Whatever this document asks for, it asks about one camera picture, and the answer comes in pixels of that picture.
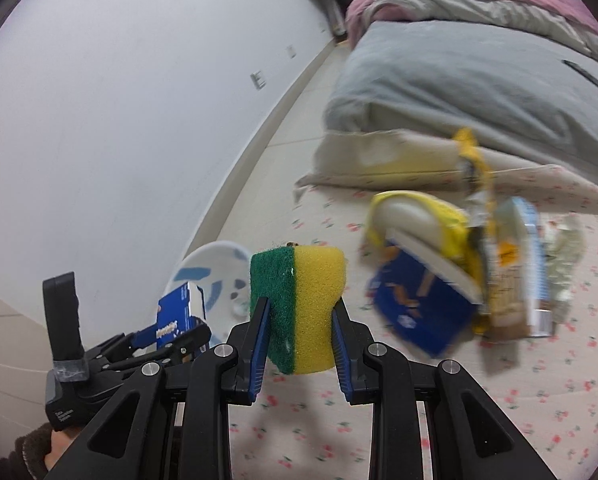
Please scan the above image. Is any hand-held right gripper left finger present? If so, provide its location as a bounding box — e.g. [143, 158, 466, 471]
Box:
[44, 296, 272, 480]

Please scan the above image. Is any yellow strip wrapper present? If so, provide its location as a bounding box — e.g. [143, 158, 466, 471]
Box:
[451, 127, 496, 221]

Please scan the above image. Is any crumpled clear wrapper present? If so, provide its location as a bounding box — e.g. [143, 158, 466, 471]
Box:
[543, 214, 588, 312]

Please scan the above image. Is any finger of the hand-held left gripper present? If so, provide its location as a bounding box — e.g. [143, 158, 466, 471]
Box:
[85, 320, 212, 361]
[110, 345, 200, 377]

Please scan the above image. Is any person's left forearm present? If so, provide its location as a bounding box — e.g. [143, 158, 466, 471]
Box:
[8, 422, 80, 480]

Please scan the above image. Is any white plastic bin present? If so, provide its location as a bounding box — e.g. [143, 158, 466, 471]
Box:
[165, 241, 254, 342]

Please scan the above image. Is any grey blanket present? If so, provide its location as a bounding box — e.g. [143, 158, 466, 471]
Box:
[294, 20, 598, 217]

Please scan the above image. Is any yellow packet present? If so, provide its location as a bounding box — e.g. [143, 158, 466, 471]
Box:
[366, 191, 474, 282]

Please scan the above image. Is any small blue box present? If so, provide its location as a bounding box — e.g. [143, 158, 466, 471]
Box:
[157, 281, 208, 349]

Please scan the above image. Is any light blue packet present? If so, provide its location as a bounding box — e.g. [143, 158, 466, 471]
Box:
[479, 197, 554, 340]

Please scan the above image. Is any black flat device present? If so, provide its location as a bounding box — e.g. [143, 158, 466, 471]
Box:
[562, 60, 598, 99]

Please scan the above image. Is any yellow and green sponge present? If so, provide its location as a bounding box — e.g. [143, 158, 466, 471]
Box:
[249, 243, 348, 376]

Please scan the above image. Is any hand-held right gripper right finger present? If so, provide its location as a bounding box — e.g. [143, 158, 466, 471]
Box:
[331, 300, 560, 480]

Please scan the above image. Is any large blue box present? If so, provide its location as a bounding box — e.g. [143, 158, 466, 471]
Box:
[368, 246, 480, 359]

